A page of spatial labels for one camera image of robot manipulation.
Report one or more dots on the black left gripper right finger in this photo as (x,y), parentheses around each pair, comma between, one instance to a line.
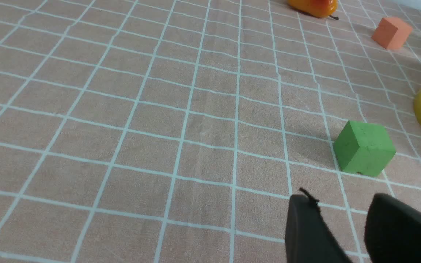
(392,231)

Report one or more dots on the pink grid tablecloth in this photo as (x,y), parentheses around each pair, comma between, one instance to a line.
(175,131)

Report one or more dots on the orange foam cube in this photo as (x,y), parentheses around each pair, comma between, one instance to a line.
(392,33)

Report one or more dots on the green foam block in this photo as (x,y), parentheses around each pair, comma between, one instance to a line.
(363,148)

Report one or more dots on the orange toy pear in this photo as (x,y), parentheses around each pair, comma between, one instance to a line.
(315,8)

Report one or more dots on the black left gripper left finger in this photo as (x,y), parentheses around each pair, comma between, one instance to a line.
(307,237)

